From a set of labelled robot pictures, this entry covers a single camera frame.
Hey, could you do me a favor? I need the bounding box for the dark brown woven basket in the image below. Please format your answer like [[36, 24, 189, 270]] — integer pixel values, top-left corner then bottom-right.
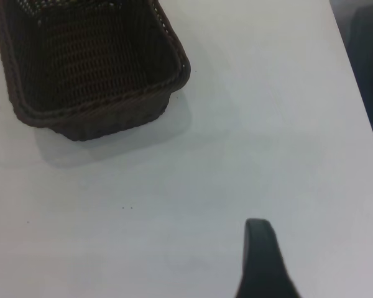
[[0, 0, 192, 142]]

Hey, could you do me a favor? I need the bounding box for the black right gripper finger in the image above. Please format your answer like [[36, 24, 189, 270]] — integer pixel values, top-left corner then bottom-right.
[[234, 218, 302, 298]]

